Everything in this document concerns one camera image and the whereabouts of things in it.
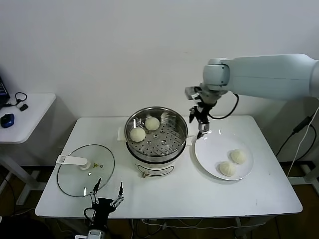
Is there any white electric steamer pot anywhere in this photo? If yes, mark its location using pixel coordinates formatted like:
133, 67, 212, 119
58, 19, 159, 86
126, 139, 193, 179

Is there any white side table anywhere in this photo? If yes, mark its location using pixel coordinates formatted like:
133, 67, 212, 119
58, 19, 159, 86
0, 93, 57, 207

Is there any white round plate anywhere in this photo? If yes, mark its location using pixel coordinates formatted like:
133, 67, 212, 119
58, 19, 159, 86
194, 128, 254, 181

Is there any blue computer mouse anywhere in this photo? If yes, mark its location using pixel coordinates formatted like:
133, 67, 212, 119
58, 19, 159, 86
0, 113, 15, 128

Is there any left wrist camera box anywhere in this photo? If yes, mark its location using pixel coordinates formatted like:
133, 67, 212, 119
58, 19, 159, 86
74, 229, 108, 239

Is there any white table leg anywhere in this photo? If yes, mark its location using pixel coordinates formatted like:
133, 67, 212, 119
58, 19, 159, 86
234, 218, 250, 239

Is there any glass pot lid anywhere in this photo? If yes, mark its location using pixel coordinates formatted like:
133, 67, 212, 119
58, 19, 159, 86
56, 144, 116, 198

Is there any stainless steel steamer pot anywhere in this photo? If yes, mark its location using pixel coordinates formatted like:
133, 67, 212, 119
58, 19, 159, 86
117, 106, 196, 162

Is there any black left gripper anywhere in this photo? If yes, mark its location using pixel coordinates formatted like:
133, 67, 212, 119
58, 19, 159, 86
89, 177, 125, 226

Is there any white hanging cable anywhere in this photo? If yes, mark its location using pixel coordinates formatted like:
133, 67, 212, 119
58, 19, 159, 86
286, 106, 319, 178

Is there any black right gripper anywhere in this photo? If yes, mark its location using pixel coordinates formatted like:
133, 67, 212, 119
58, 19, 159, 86
189, 96, 217, 140

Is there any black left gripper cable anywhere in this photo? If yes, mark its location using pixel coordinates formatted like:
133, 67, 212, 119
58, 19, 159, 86
83, 208, 97, 224

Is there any white steamed baozi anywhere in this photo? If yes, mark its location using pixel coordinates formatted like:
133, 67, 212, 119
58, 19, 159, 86
145, 117, 160, 131
129, 127, 147, 142
230, 148, 247, 165
218, 160, 237, 177

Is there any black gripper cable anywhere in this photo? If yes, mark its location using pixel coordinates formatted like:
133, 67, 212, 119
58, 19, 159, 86
208, 92, 240, 120
83, 208, 97, 224

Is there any white cable under table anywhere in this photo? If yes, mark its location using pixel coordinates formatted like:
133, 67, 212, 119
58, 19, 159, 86
142, 218, 277, 231

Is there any black power cable with adapter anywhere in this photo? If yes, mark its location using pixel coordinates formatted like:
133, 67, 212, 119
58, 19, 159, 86
275, 116, 315, 157

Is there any black floor cable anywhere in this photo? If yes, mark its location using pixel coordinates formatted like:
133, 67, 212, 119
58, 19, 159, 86
0, 171, 16, 217

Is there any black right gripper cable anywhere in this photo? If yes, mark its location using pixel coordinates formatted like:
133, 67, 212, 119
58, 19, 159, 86
208, 92, 240, 120

